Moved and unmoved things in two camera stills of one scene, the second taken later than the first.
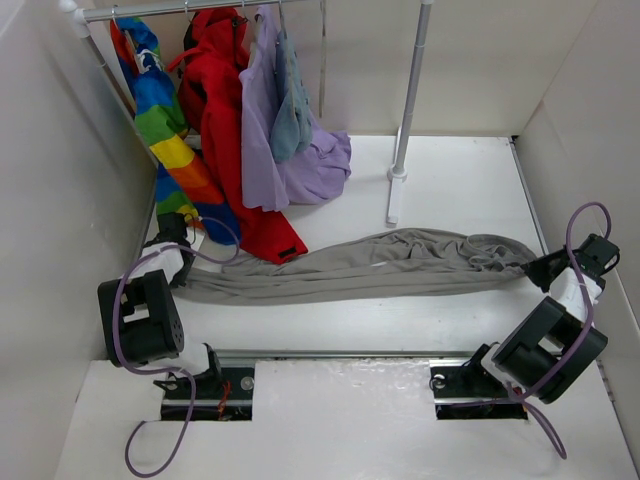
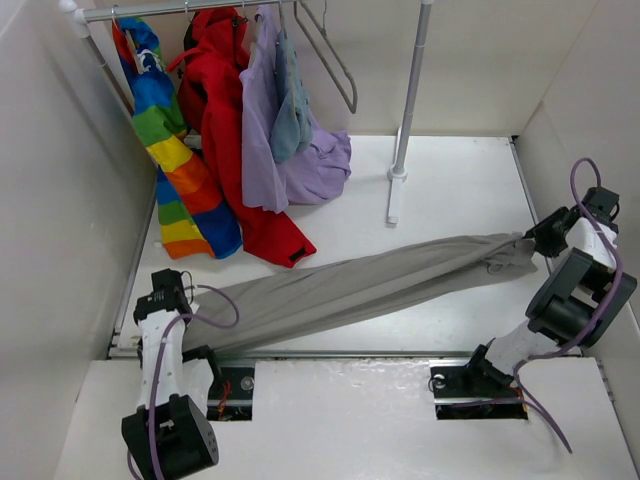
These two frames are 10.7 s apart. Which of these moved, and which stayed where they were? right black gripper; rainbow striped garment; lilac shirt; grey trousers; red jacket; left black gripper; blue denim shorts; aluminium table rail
Moved: grey trousers; right black gripper; left black gripper
Stayed: rainbow striped garment; red jacket; lilac shirt; aluminium table rail; blue denim shorts
